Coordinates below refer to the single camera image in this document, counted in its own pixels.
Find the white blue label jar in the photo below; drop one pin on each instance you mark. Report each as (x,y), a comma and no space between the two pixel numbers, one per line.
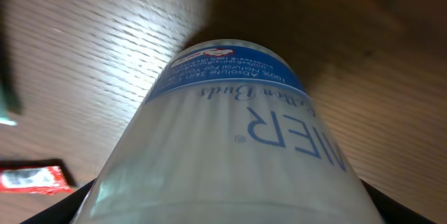
(227,134)

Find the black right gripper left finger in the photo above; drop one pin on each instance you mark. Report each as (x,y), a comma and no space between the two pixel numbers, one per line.
(64,211)

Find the mint green wipes pack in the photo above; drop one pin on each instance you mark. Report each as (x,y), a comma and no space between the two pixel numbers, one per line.
(4,116)

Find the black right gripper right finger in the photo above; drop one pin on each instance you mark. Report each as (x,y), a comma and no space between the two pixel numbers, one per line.
(392,211)

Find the red snack bar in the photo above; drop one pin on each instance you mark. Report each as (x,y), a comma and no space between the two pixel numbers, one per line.
(47,180)

